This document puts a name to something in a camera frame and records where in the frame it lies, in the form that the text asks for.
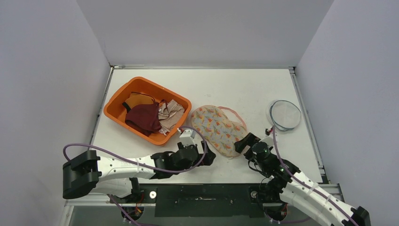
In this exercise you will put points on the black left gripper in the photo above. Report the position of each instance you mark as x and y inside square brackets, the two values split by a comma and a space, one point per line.
[209, 156]

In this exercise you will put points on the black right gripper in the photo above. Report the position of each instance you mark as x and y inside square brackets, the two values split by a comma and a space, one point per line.
[249, 142]

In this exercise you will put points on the floral padded bra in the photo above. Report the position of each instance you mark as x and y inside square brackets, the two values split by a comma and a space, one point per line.
[222, 127]

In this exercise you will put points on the dark red bra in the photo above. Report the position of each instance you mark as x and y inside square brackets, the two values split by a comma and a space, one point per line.
[144, 117]

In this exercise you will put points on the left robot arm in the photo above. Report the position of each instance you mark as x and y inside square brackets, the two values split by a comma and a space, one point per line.
[89, 172]

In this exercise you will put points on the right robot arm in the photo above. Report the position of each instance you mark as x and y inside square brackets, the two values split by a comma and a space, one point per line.
[290, 185]

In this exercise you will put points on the beige crumpled garment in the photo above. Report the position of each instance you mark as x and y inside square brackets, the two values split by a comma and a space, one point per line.
[169, 115]

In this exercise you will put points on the orange plastic tub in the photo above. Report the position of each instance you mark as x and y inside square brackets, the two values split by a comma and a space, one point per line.
[116, 112]

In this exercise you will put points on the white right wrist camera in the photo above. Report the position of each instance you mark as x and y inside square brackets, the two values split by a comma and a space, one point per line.
[268, 135]

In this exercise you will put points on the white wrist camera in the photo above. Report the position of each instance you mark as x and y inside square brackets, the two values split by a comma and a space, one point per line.
[268, 135]
[187, 137]

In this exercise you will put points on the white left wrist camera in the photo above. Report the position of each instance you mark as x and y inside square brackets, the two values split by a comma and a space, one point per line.
[187, 137]

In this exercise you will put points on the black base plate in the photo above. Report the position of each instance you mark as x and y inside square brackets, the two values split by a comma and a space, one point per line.
[205, 200]

